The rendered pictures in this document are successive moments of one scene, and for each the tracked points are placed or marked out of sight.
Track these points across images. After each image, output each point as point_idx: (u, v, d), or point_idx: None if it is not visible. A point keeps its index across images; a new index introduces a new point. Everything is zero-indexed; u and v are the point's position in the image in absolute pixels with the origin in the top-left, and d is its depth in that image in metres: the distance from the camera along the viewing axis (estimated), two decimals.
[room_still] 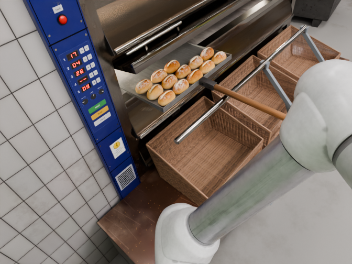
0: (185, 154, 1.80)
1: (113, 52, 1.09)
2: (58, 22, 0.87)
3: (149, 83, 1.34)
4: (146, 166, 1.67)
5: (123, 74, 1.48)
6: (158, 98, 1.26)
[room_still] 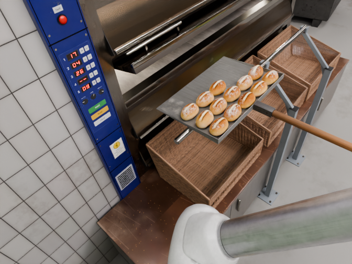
0: (185, 154, 1.80)
1: (113, 52, 1.09)
2: (58, 22, 0.87)
3: (196, 108, 1.19)
4: (146, 166, 1.67)
5: (123, 74, 1.48)
6: (210, 127, 1.11)
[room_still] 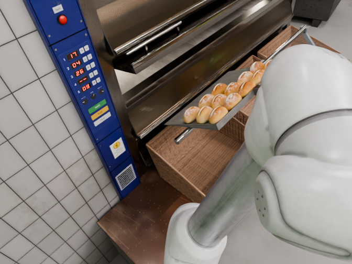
0: (185, 154, 1.80)
1: (113, 52, 1.09)
2: (58, 22, 0.87)
3: (197, 109, 1.19)
4: (146, 166, 1.67)
5: (123, 74, 1.48)
6: (208, 118, 1.07)
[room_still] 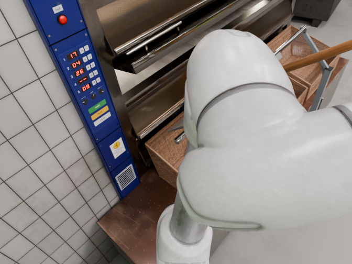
0: (184, 154, 1.81)
1: (113, 52, 1.09)
2: (58, 22, 0.87)
3: None
4: (146, 166, 1.67)
5: (123, 74, 1.48)
6: None
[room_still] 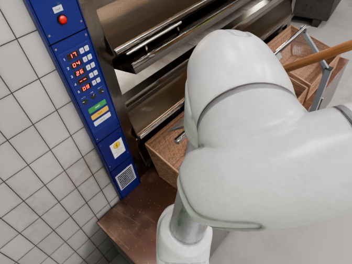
0: (184, 154, 1.81)
1: (113, 52, 1.09)
2: (58, 22, 0.87)
3: None
4: (146, 166, 1.67)
5: (123, 74, 1.48)
6: None
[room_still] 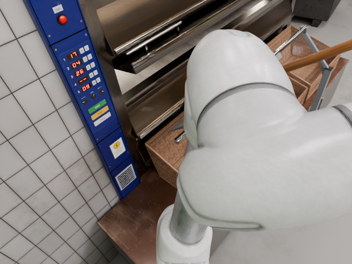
0: (184, 154, 1.81)
1: (113, 52, 1.09)
2: (58, 22, 0.87)
3: None
4: (146, 166, 1.67)
5: (123, 74, 1.48)
6: None
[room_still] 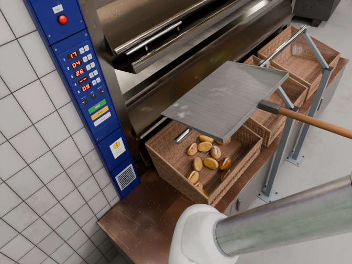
0: (184, 154, 1.81)
1: (113, 52, 1.09)
2: (58, 22, 0.87)
3: (200, 187, 1.58)
4: (146, 166, 1.67)
5: (123, 74, 1.48)
6: None
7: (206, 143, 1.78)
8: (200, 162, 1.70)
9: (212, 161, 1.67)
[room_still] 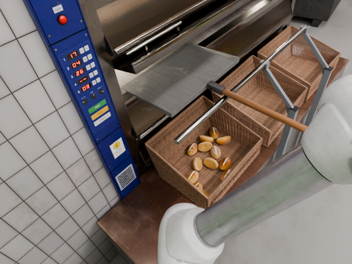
0: (184, 154, 1.81)
1: (113, 52, 1.09)
2: (58, 22, 0.87)
3: (200, 187, 1.58)
4: (146, 166, 1.67)
5: (123, 74, 1.48)
6: None
7: (206, 143, 1.78)
8: (200, 162, 1.70)
9: (212, 161, 1.67)
